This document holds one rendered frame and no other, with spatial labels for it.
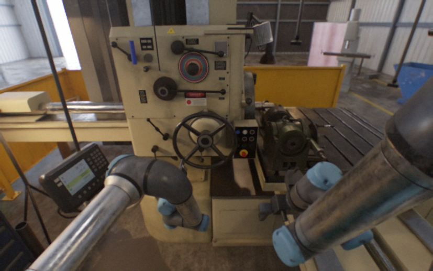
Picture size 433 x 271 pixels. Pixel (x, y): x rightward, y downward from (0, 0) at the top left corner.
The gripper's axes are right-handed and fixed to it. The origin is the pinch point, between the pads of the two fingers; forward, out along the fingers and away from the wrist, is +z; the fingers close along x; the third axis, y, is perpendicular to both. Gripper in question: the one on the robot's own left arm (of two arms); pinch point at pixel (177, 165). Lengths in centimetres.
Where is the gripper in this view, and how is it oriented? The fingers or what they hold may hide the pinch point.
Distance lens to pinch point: 119.5
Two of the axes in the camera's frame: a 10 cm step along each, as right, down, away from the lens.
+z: 0.0, -4.7, 8.8
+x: -8.7, 4.4, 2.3
